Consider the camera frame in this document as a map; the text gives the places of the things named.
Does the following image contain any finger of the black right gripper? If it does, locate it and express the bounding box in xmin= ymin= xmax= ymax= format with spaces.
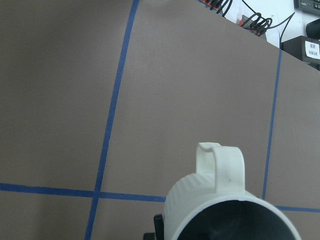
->
xmin=143 ymin=214 xmax=165 ymax=240

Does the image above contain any black box with label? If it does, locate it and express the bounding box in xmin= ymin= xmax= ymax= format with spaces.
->
xmin=281 ymin=36 xmax=320 ymax=71

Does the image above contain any white ribbed HOME mug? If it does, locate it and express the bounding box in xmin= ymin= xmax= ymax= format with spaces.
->
xmin=162 ymin=142 xmax=300 ymax=240

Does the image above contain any brown paper table mat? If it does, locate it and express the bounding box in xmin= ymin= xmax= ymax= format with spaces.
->
xmin=0 ymin=0 xmax=320 ymax=240

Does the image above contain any black orange connector block left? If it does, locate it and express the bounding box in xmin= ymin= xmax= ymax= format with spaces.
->
xmin=200 ymin=0 xmax=233 ymax=17

